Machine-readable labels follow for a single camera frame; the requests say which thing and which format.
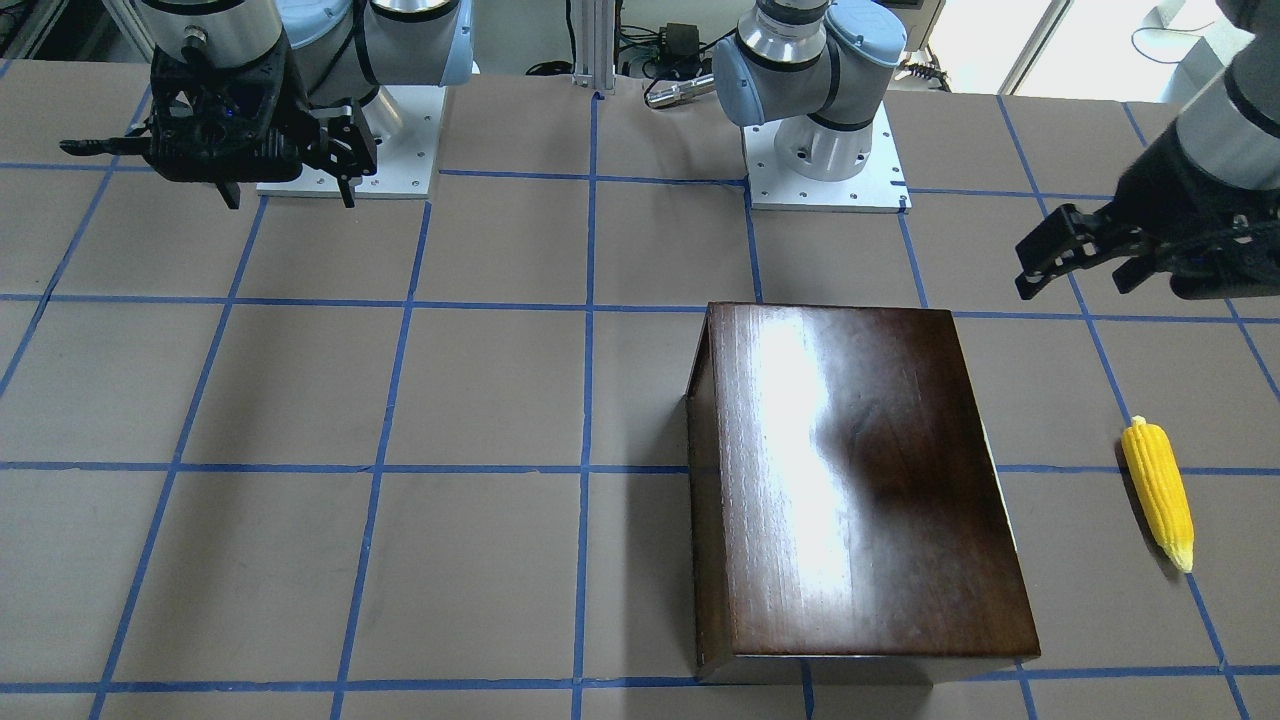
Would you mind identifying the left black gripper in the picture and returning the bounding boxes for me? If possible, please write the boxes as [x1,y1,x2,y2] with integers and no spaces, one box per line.
[1015,129,1245,301]

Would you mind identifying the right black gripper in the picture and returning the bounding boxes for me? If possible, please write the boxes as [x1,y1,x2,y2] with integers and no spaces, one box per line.
[212,97,378,210]

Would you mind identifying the yellow plastic corn cob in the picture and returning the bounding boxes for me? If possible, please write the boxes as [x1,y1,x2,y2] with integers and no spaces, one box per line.
[1121,415,1196,574]

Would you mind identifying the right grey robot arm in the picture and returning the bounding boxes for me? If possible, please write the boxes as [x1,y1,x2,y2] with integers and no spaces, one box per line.
[124,1,474,209]

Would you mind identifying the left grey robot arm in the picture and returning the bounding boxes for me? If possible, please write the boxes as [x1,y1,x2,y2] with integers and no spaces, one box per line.
[712,1,1279,300]

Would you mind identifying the dark wooden drawer cabinet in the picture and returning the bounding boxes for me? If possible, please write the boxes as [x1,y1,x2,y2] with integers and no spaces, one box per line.
[685,302,1042,685]

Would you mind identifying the silver metal cylinder tool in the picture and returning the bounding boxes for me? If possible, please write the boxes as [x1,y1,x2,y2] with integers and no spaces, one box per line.
[644,74,716,110]

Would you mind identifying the black power adapter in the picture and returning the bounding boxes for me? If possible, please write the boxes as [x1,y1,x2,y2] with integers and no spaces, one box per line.
[655,23,701,76]

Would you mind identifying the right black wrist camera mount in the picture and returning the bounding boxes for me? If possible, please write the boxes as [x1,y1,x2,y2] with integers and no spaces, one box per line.
[59,38,305,184]

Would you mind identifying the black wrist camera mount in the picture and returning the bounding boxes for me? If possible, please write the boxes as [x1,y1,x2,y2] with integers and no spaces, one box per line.
[1169,217,1279,300]
[59,38,305,184]

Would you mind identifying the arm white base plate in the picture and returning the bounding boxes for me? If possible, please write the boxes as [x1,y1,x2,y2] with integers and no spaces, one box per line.
[742,102,913,214]
[257,85,447,200]

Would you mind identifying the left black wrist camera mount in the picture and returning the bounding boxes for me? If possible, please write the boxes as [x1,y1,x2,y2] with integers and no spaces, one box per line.
[1169,217,1279,300]

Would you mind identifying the aluminium frame post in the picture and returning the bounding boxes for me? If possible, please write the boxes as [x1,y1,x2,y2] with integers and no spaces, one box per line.
[567,0,617,97]

